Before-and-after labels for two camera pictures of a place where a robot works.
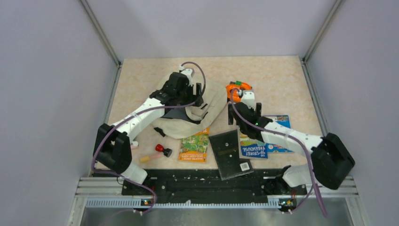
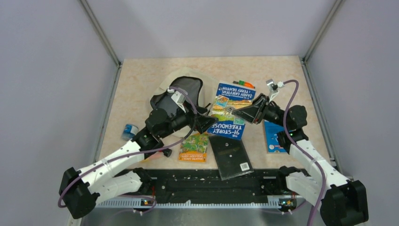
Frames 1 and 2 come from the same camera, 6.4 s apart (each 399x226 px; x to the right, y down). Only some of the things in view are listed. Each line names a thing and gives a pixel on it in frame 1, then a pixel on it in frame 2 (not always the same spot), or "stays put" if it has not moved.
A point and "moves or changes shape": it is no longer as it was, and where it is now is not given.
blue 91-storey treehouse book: x=251 y=148 -> x=228 y=98
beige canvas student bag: x=182 y=121 moves or changes shape
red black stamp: x=167 y=151 stays put
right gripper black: x=257 y=111 -> x=255 y=112
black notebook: x=225 y=146 stays put
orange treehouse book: x=194 y=148 stays put
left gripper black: x=193 y=97 -> x=204 y=122
